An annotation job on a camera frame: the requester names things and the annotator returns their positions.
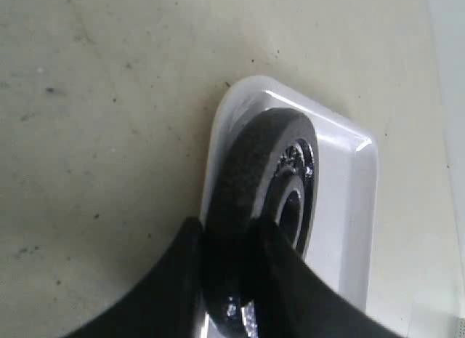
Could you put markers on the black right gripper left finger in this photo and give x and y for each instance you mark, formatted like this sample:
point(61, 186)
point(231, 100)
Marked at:
point(166, 302)

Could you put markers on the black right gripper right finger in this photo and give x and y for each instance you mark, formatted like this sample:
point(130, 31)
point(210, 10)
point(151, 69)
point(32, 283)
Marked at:
point(292, 301)

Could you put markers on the black weight plate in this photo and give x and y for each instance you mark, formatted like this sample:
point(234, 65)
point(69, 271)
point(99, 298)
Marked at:
point(270, 171)

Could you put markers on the white rectangular tray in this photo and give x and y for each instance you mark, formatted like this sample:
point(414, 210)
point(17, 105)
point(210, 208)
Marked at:
point(339, 248)

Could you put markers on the white perforated box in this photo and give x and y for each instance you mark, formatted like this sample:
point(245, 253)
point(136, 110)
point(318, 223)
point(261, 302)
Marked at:
point(458, 328)

